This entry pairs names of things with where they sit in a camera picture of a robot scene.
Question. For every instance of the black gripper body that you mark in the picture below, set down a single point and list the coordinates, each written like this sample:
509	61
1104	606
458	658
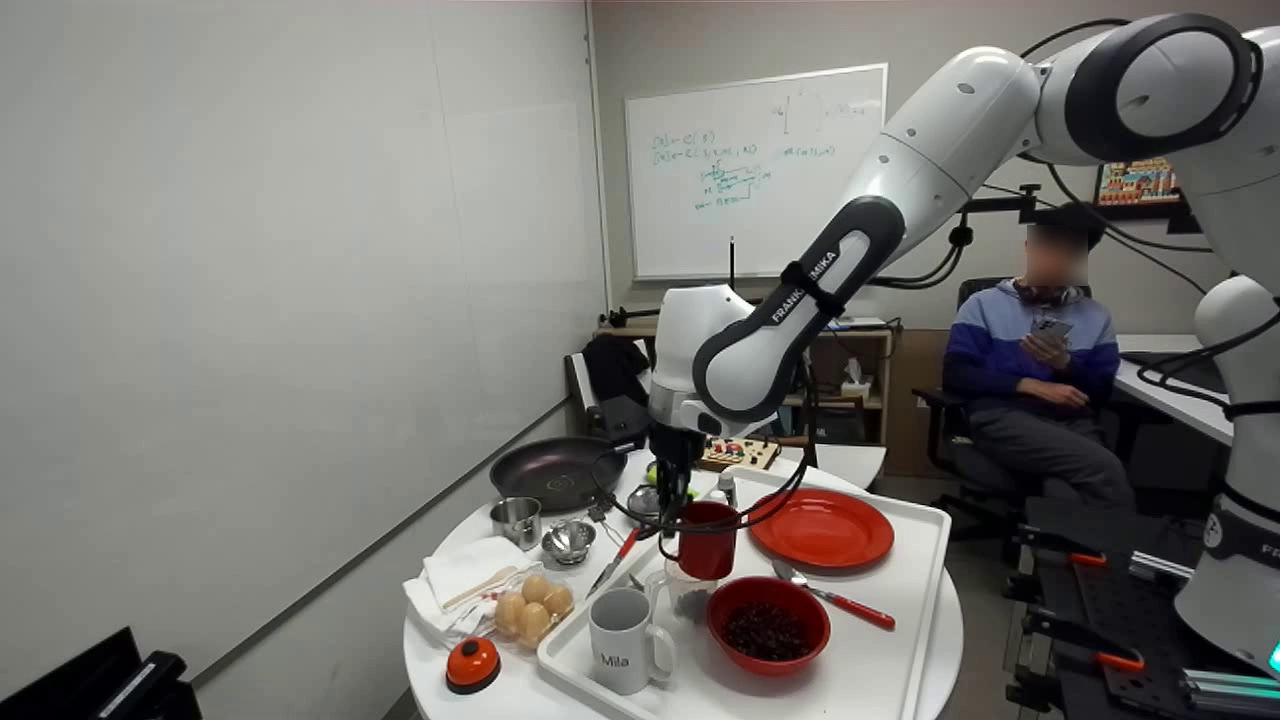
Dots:
673	446

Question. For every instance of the red mug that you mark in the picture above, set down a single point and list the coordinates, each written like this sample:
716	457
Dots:
707	544

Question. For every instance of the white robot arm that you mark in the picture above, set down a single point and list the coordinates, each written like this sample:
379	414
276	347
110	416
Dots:
934	132

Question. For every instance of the red plate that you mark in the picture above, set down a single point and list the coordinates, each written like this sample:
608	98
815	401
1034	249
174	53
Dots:
826	529

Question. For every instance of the black jacket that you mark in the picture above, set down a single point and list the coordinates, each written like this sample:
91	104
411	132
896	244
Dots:
607	372

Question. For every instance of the small steel bowl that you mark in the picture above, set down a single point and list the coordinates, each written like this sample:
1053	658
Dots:
569	544

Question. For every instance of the black frying pan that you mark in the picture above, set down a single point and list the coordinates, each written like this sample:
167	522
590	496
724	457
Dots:
552	473

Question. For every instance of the black boom stand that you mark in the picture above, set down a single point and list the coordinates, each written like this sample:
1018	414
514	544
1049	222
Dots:
624	316

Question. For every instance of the small steel cup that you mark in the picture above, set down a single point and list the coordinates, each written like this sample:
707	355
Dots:
514	522

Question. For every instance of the white mug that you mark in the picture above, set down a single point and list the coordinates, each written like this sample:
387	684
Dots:
620	647

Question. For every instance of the red bowl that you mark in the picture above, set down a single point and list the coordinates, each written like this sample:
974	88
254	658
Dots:
770	658

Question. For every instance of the white paper napkins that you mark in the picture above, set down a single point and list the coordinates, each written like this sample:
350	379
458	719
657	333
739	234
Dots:
460	567

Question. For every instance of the white plastic tray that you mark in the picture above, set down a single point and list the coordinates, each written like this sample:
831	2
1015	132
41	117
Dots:
905	654

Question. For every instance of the black office chair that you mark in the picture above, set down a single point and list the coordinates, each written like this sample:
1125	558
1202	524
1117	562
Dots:
967	466

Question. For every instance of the whiteboard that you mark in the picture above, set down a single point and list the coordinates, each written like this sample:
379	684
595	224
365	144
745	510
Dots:
760	160

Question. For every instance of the seated person in blue jacket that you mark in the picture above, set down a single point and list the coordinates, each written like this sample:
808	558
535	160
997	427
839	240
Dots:
1024	380

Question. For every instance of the white desk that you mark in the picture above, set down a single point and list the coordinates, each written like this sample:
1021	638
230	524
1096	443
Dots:
1183	394

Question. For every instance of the colourful wall poster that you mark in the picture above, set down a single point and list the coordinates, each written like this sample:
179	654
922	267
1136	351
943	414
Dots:
1136	183

